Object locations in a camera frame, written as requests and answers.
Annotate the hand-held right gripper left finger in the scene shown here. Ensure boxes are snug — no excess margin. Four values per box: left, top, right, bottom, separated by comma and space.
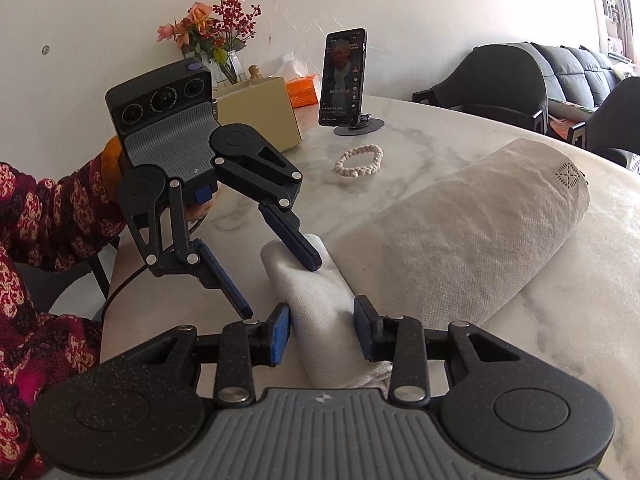
126, 302, 292, 407

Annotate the white shopping bag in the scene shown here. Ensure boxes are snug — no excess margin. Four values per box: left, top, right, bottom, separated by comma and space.
260, 137, 591, 391

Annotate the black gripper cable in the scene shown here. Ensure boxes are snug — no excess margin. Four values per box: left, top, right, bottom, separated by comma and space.
102, 232, 203, 323

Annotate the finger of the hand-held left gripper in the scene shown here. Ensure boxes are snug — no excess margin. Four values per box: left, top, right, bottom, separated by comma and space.
212, 142, 324, 273
124, 180, 254, 319

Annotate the black dining chair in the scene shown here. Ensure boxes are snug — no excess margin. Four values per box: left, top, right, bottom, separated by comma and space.
27, 237, 121, 317
412, 42, 551, 136
567, 76, 640, 171

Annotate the person's left hand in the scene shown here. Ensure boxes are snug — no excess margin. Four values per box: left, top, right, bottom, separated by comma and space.
181, 195, 215, 226

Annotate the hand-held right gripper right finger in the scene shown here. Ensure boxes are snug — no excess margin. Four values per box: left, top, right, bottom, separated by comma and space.
353, 296, 521, 406

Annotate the flower bouquet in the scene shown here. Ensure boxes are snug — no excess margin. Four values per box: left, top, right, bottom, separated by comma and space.
157, 0, 263, 68

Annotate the dark grey sofa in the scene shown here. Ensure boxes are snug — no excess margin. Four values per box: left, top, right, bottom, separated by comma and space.
530, 42, 631, 111

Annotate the beige braided rope bracelet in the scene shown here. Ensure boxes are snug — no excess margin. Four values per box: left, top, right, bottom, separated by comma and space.
334, 144, 384, 179

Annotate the yellow cardboard box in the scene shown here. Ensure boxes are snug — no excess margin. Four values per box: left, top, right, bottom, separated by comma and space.
215, 76, 303, 153

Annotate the white bookshelf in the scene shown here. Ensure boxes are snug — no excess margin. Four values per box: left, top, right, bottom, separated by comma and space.
595, 0, 631, 61

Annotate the person's patterned jacket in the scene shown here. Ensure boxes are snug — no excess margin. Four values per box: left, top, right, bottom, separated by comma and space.
0, 260, 103, 480

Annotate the glass vase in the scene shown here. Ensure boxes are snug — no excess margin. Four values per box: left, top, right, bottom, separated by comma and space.
210, 50, 246, 88

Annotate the red patterned cushion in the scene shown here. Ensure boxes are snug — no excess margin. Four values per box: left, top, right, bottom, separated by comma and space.
547, 117, 588, 142

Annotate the orange tissue box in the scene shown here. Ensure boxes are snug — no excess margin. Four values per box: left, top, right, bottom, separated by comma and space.
280, 52, 321, 109

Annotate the black smartphone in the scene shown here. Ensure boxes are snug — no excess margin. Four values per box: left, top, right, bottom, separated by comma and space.
318, 29, 367, 128

